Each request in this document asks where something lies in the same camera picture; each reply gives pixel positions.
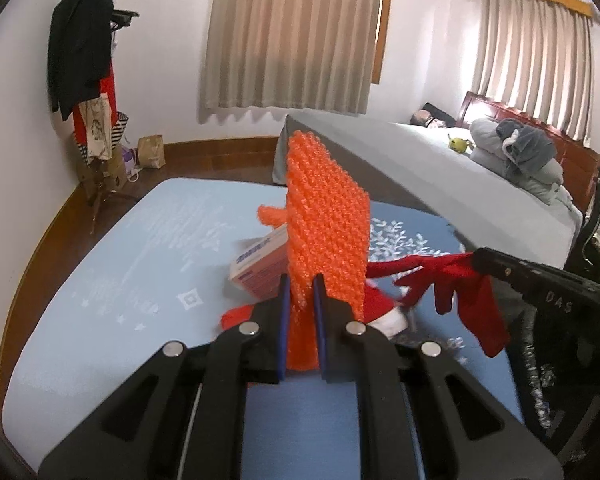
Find wide beige curtain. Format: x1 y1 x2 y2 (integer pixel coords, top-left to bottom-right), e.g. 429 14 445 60
197 0 386 123

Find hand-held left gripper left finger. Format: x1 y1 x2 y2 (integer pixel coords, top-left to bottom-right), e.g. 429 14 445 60
37 274 291 480

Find blue printed tablecloth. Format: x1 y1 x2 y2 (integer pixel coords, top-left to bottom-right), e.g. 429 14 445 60
2 175 526 480

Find white and pink carton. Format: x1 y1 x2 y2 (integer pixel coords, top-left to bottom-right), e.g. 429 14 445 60
228 223 293 301

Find brown paper bag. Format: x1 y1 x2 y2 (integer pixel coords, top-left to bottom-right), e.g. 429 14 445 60
137 135 167 170

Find wooden coat rack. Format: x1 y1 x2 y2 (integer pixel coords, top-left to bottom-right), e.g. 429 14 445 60
82 0 137 234

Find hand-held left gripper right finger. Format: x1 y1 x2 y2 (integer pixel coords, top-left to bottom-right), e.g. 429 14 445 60
312 274 566 480

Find folded light grey blankets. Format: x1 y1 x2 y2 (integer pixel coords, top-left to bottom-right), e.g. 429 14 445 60
469 117 577 206

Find narrow beige curtain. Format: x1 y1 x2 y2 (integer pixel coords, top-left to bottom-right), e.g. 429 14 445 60
470 0 595 147

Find black pillow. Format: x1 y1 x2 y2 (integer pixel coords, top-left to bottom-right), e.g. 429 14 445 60
410 102 459 129

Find black white striped bag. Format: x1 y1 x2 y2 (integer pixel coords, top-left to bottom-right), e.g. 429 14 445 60
75 112 130 164

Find bed with grey sheet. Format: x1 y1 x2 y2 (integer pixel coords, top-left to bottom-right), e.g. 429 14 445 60
274 112 586 271

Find red wooden headboard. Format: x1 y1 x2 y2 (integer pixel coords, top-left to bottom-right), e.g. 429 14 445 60
459 91 600 217

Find cardboard box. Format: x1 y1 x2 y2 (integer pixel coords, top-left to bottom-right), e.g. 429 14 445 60
77 150 131 196

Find purple and white item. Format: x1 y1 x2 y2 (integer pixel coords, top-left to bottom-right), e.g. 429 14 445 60
122 146 142 182

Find red hanging garment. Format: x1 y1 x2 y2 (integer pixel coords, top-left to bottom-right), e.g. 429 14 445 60
72 60 119 147

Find beige printed tote bag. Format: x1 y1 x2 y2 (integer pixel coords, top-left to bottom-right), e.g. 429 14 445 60
77 97 114 162

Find dark grey garment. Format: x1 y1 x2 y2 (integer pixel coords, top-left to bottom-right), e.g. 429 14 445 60
495 119 557 184

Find black coat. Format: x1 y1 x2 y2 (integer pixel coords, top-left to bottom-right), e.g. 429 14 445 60
47 0 117 122

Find wooden window frame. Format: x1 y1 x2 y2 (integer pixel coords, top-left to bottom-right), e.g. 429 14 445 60
371 0 395 85

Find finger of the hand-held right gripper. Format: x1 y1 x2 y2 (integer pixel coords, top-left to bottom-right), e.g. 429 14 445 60
471 246 546 306

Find red knit glove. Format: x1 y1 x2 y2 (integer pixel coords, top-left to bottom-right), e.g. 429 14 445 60
367 252 512 358

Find red white-trimmed santa hat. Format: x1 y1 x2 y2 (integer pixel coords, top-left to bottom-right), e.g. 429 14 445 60
220 280 412 339

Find black clothes hanger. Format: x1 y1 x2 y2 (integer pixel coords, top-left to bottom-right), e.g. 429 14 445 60
111 8 140 29

